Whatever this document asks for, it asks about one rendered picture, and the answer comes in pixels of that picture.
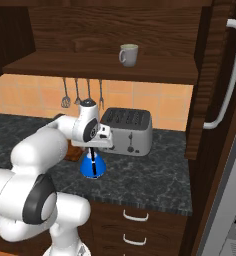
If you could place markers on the brown wooden tray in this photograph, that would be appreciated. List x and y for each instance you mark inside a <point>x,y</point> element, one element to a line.
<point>74,152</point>

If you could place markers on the hanging metal fork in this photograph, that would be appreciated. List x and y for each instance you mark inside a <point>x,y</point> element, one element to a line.
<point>101,100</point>

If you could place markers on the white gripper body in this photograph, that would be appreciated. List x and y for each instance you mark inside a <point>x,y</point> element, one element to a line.
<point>90,143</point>

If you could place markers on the dark wooden drawer front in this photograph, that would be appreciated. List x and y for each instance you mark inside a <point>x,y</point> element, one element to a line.
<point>163,245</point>
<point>163,220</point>

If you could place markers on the grey mug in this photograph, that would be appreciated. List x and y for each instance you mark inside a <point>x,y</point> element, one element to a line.
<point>130,55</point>

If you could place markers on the dark wooden wall cabinet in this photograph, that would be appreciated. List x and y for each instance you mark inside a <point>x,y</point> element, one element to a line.
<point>100,68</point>

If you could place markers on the grey steel appliance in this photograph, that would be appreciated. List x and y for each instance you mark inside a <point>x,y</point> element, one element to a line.
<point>226,200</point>

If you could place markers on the silver toaster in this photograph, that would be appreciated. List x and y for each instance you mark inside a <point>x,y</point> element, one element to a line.
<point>133,133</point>

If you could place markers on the hanging metal ladle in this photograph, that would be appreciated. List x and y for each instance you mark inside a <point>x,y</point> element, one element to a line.
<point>88,90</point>

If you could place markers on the dark wooden cabinet door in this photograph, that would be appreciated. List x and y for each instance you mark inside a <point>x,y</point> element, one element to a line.
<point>10,40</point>
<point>206,83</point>

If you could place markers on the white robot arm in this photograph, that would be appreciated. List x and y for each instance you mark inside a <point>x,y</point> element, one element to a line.
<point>40,146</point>

